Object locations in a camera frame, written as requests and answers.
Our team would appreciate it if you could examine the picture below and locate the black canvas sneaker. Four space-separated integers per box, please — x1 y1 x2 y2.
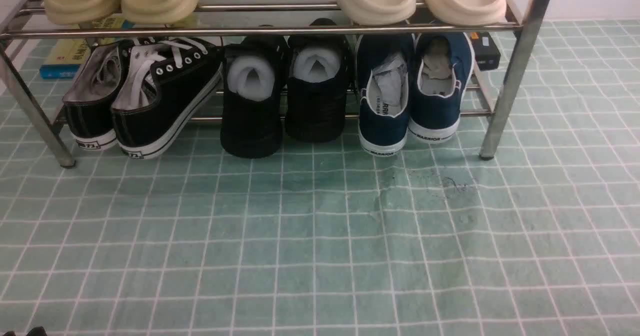
110 37 224 159
62 39 137 151

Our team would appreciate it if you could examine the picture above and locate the metal shoe rack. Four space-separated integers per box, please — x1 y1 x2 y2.
1 0 551 169

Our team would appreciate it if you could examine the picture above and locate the black shoe right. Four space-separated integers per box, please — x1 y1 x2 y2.
285 34 354 143

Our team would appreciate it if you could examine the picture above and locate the black shoe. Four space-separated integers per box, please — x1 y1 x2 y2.
285 34 354 143
220 34 290 159

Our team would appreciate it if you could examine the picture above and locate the black shoe left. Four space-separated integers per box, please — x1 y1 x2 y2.
220 34 290 159

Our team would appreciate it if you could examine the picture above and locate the navy slip-on shoe left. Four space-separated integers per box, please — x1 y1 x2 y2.
355 33 415 158

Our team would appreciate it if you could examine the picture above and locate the navy slip-on shoe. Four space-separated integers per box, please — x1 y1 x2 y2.
407 32 475 143
355 33 415 158

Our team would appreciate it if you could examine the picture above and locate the navy slip-on shoe right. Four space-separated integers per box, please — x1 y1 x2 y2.
407 32 475 143

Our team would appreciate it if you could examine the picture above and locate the small black box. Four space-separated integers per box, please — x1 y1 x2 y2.
469 31 501 72

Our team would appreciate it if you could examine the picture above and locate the yellow and blue book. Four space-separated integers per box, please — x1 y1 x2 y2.
39 15 135 80

